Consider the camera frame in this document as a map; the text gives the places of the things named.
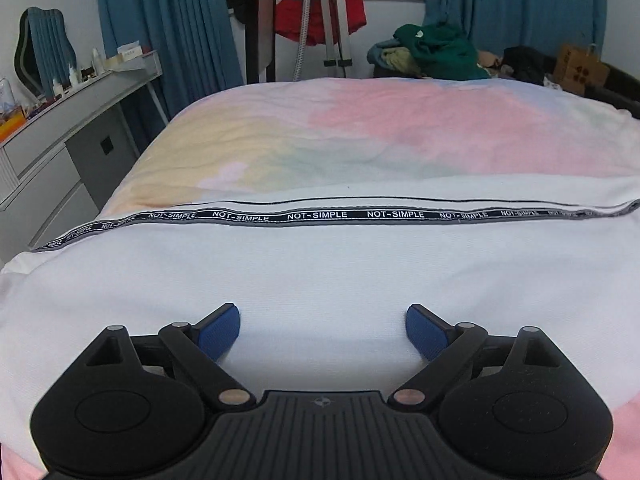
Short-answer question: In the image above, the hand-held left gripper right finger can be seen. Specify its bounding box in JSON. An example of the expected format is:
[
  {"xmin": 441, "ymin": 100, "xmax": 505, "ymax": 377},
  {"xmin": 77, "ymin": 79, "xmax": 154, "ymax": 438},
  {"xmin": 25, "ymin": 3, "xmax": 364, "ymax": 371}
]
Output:
[{"xmin": 386, "ymin": 303, "xmax": 557, "ymax": 413}]

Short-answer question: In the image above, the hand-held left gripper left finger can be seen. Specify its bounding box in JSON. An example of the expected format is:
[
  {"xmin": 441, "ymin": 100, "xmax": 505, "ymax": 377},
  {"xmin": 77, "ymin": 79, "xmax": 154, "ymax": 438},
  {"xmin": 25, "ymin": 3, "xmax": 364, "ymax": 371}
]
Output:
[{"xmin": 85, "ymin": 302, "xmax": 257, "ymax": 413}]

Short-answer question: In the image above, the white garment with black tape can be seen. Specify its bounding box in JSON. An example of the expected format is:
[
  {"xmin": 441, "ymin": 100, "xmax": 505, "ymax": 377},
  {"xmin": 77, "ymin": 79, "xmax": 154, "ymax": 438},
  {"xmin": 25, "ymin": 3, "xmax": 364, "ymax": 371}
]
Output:
[{"xmin": 0, "ymin": 174, "xmax": 640, "ymax": 476}]

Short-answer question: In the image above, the grey dressing table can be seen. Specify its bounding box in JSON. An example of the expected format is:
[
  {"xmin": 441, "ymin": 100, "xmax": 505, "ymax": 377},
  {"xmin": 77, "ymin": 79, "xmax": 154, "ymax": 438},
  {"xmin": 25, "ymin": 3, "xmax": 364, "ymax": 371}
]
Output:
[{"xmin": 0, "ymin": 50, "xmax": 171, "ymax": 261}]

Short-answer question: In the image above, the yellowish cloth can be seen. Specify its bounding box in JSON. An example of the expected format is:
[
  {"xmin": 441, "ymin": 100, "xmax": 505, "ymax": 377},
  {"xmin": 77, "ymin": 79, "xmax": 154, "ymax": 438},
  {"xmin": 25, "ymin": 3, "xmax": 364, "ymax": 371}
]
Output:
[{"xmin": 380, "ymin": 45, "xmax": 423, "ymax": 77}]

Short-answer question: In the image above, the green clothing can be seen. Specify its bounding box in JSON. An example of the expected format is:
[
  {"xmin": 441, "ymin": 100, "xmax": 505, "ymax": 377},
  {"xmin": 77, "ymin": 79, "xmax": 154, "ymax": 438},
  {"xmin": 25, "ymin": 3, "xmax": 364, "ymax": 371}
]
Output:
[{"xmin": 392, "ymin": 22, "xmax": 492, "ymax": 81}]

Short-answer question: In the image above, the dark cloth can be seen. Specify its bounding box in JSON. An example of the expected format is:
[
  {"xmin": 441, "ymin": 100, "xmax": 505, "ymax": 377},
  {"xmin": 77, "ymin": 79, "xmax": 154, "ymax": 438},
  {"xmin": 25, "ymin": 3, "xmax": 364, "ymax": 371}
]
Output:
[{"xmin": 500, "ymin": 46, "xmax": 558, "ymax": 86}]

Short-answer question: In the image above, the white box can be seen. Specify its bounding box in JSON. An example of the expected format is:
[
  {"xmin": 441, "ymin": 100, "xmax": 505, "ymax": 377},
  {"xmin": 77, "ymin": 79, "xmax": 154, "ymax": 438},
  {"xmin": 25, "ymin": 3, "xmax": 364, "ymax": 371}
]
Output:
[{"xmin": 103, "ymin": 40, "xmax": 161, "ymax": 75}]

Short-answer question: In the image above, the orange box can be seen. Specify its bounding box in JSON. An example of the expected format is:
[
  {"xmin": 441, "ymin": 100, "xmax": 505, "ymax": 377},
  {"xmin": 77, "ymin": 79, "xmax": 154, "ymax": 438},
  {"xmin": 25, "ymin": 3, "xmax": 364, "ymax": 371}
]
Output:
[{"xmin": 0, "ymin": 112, "xmax": 26, "ymax": 142}]

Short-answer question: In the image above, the cardboard box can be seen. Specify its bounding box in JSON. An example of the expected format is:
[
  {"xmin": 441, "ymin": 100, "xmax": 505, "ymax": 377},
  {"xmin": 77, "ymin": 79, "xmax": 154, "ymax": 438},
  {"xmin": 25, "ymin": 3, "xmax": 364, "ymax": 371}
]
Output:
[{"xmin": 552, "ymin": 44, "xmax": 611, "ymax": 96}]

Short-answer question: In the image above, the blue curtain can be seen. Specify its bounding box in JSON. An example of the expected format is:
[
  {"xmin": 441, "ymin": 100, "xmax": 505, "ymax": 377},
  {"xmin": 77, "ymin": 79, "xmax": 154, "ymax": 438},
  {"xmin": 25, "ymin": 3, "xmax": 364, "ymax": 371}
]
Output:
[
  {"xmin": 425, "ymin": 0, "xmax": 608, "ymax": 61},
  {"xmin": 94, "ymin": 0, "xmax": 246, "ymax": 156}
]

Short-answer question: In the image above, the silver tripod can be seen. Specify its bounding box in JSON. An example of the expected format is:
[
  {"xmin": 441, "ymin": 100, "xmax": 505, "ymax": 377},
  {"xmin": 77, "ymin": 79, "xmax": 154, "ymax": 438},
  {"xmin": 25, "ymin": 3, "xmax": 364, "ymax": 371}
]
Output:
[{"xmin": 300, "ymin": 0, "xmax": 353, "ymax": 68}]

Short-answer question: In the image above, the red cloth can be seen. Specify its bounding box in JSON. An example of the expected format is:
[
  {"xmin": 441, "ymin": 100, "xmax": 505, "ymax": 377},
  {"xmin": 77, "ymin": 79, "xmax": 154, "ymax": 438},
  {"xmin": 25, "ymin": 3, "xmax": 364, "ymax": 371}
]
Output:
[{"xmin": 274, "ymin": 0, "xmax": 367, "ymax": 47}]

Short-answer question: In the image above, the wavy black-framed mirror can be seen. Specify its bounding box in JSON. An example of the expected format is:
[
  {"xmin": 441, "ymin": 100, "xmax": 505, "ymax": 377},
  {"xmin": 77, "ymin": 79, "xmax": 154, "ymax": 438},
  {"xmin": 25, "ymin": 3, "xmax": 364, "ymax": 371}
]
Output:
[{"xmin": 13, "ymin": 6, "xmax": 78, "ymax": 98}]

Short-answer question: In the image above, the white steamer hose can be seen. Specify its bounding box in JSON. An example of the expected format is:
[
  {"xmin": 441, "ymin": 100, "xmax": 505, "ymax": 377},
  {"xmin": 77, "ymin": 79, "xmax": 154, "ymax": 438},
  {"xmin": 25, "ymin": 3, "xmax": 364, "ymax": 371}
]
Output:
[{"xmin": 292, "ymin": 0, "xmax": 315, "ymax": 82}]

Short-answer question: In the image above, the dark wooden frame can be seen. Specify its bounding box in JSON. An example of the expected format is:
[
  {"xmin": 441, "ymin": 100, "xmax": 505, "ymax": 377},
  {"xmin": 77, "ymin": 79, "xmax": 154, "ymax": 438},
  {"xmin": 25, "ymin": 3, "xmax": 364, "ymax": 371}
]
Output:
[{"xmin": 245, "ymin": 0, "xmax": 278, "ymax": 83}]

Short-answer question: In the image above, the dark bed frame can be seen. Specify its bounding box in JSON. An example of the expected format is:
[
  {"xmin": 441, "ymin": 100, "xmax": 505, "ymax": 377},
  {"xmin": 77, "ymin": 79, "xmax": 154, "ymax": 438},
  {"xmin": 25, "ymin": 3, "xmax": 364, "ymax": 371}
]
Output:
[{"xmin": 587, "ymin": 66, "xmax": 640, "ymax": 121}]

